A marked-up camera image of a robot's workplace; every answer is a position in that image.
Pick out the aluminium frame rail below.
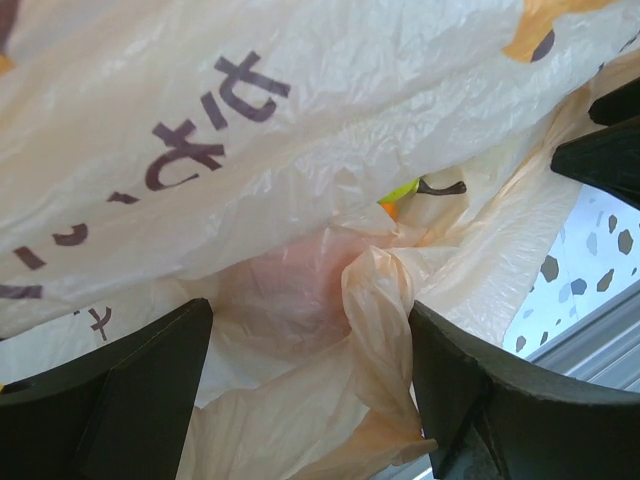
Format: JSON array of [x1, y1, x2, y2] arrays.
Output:
[[527, 283, 639, 393]]

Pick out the green pear fruit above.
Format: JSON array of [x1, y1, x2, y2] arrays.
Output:
[[378, 178, 467, 204]]

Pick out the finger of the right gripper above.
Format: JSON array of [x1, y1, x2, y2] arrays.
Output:
[[551, 79, 640, 209]]

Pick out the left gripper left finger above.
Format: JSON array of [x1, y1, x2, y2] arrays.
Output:
[[1, 299, 213, 480]]

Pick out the orange plastic fruit bag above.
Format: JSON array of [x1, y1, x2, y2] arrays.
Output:
[[1, 1, 639, 479]]

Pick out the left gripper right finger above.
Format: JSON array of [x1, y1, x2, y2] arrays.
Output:
[[409, 302, 639, 479]]

